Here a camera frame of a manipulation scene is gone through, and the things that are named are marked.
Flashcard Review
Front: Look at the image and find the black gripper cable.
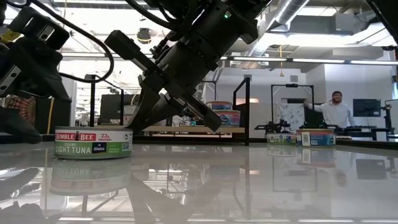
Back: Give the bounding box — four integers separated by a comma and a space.
29, 0, 115, 84
124, 0, 187, 32

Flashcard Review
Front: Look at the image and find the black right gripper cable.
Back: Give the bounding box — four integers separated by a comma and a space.
124, 0, 187, 32

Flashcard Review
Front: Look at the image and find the white poster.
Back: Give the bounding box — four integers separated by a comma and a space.
276, 102, 305, 125

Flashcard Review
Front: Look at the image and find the black metal stand frame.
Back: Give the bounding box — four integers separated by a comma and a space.
271, 83, 315, 128

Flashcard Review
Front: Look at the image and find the small black flat monitor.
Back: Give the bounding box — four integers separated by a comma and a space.
353, 98, 382, 118

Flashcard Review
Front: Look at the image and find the black metal table frame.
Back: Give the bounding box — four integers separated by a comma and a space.
0, 133, 398, 150

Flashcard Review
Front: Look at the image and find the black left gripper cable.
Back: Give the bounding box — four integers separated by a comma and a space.
29, 0, 115, 84

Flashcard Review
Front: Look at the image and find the black desk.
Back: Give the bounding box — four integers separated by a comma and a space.
337, 125, 396, 141

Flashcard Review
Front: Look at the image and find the red patterned tapestry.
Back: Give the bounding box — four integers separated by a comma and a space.
6, 95, 37, 127

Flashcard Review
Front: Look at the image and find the person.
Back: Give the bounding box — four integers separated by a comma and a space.
303, 90, 357, 128

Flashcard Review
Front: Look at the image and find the long ceiling light strip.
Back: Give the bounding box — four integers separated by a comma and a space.
217, 57, 398, 66

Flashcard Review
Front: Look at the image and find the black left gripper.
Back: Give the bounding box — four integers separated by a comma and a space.
0, 6, 73, 101

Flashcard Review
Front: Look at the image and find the black panel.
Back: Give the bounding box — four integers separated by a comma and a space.
33, 98, 72, 135

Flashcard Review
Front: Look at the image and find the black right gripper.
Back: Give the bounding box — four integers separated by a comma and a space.
104, 29, 223, 133

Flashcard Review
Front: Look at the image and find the yellow cable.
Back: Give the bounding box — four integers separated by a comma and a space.
46, 98, 55, 135

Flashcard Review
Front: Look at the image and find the silver ventilation duct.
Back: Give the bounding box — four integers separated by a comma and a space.
248, 0, 312, 57

